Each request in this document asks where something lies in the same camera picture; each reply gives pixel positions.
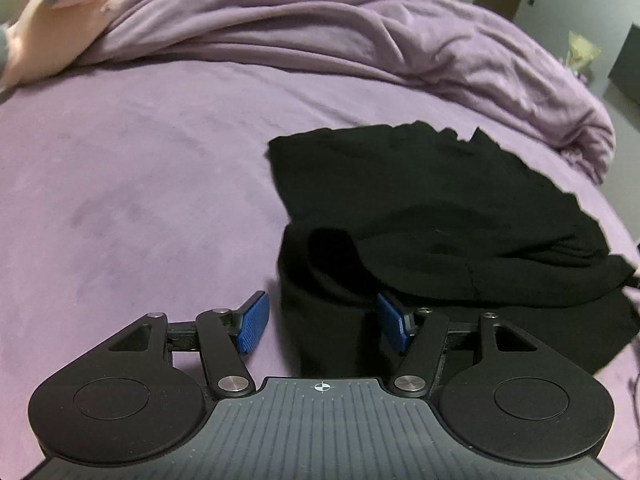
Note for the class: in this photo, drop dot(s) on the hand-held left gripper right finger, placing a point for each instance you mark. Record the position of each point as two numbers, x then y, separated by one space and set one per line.
392 322

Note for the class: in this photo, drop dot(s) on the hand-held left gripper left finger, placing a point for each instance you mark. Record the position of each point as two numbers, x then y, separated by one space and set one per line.
253 322

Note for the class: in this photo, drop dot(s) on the black long-sleeve shirt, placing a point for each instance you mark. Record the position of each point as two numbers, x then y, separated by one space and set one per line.
440 240

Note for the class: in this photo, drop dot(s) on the purple bed sheet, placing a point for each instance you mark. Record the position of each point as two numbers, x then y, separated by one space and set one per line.
125 185

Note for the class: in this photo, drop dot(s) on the purple duvet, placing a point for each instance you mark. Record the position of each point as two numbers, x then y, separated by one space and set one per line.
325 20

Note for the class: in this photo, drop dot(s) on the pale yellow bag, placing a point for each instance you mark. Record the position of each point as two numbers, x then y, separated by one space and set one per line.
582 50

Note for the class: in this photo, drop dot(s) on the grey box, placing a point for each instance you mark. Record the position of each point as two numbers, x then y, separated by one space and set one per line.
626 60

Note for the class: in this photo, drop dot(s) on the pink plush toy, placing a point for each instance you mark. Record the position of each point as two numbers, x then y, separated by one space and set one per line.
60 20

